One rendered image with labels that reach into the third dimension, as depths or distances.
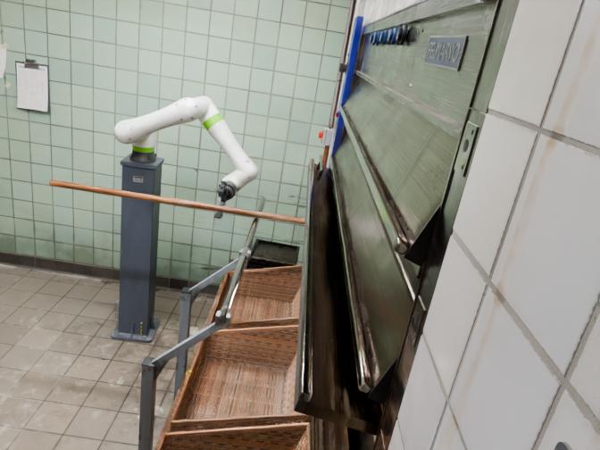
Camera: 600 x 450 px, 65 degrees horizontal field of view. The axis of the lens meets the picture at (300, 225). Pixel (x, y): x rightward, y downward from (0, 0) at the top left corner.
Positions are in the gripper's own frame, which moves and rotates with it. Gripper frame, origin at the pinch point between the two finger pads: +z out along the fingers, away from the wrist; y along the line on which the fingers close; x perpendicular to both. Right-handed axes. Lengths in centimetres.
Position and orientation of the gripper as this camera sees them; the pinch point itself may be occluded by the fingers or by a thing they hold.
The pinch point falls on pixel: (218, 204)
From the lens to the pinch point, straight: 237.3
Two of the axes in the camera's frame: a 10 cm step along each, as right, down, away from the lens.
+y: -1.7, 9.2, 3.6
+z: -0.4, 3.6, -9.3
